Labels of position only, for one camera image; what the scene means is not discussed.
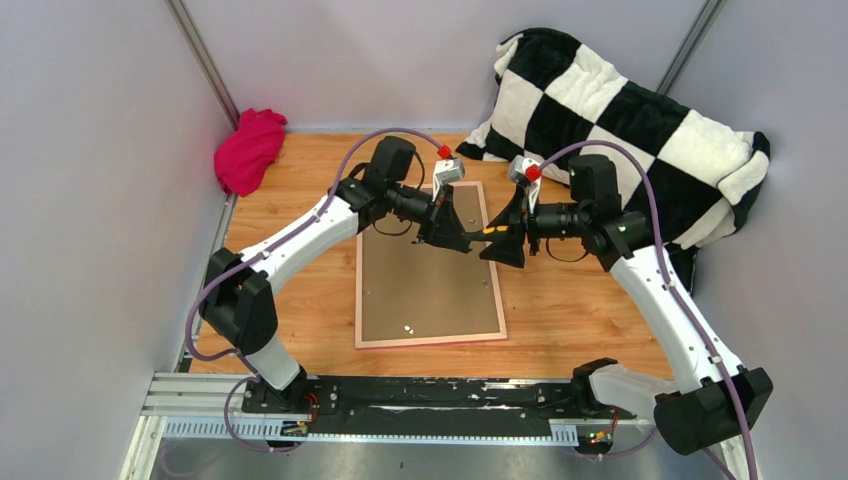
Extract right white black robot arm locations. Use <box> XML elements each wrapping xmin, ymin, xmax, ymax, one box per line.
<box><xmin>473</xmin><ymin>154</ymin><xmax>773</xmax><ymax>455</ymax></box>

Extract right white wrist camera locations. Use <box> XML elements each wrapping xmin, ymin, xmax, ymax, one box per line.
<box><xmin>508</xmin><ymin>156</ymin><xmax>542</xmax><ymax>213</ymax></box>

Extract left aluminium corner post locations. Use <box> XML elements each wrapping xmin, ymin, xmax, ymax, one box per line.
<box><xmin>164</xmin><ymin>0</ymin><xmax>240</xmax><ymax>131</ymax></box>

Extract magenta cloth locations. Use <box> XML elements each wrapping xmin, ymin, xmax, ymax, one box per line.
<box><xmin>213</xmin><ymin>108</ymin><xmax>288</xmax><ymax>196</ymax></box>

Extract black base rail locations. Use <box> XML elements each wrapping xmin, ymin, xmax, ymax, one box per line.
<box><xmin>236</xmin><ymin>376</ymin><xmax>633</xmax><ymax>446</ymax></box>

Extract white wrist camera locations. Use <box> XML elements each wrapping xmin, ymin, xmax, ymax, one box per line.
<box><xmin>431</xmin><ymin>158</ymin><xmax>465</xmax><ymax>200</ymax></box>
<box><xmin>508</xmin><ymin>156</ymin><xmax>542</xmax><ymax>213</ymax></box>

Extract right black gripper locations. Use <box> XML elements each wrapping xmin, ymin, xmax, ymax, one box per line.
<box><xmin>479</xmin><ymin>186</ymin><xmax>588</xmax><ymax>269</ymax></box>

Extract yellow black screwdriver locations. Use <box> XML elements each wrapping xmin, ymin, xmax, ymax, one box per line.
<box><xmin>463</xmin><ymin>225</ymin><xmax>512</xmax><ymax>242</ymax></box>

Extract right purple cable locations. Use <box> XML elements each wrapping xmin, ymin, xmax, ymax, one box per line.
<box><xmin>524</xmin><ymin>139</ymin><xmax>760</xmax><ymax>480</ymax></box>

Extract black white checkered pillow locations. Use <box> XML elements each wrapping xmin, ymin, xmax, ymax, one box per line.
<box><xmin>457</xmin><ymin>27</ymin><xmax>771</xmax><ymax>289</ymax></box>

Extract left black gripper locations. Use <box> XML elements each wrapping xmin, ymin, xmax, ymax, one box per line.
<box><xmin>386</xmin><ymin>182</ymin><xmax>469</xmax><ymax>252</ymax></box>

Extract aluminium corner post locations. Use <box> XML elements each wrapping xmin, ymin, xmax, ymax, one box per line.
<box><xmin>655</xmin><ymin>0</ymin><xmax>728</xmax><ymax>95</ymax></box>
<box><xmin>164</xmin><ymin>0</ymin><xmax>240</xmax><ymax>131</ymax></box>

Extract right aluminium corner post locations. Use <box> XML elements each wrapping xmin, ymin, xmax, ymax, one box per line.
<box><xmin>655</xmin><ymin>0</ymin><xmax>728</xmax><ymax>95</ymax></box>

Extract purple cable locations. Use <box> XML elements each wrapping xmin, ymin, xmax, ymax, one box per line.
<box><xmin>184</xmin><ymin>127</ymin><xmax>453</xmax><ymax>455</ymax></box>
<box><xmin>524</xmin><ymin>139</ymin><xmax>760</xmax><ymax>480</ymax></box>

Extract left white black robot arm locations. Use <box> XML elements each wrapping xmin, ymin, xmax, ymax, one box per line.
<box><xmin>196</xmin><ymin>136</ymin><xmax>471</xmax><ymax>413</ymax></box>

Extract pink picture frame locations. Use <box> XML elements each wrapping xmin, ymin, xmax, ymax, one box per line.
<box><xmin>354</xmin><ymin>215</ymin><xmax>508</xmax><ymax>349</ymax></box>

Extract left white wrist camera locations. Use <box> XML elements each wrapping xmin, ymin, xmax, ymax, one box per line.
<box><xmin>431</xmin><ymin>158</ymin><xmax>465</xmax><ymax>200</ymax></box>

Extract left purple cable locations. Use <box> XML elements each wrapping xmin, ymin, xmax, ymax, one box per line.
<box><xmin>184</xmin><ymin>127</ymin><xmax>453</xmax><ymax>455</ymax></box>

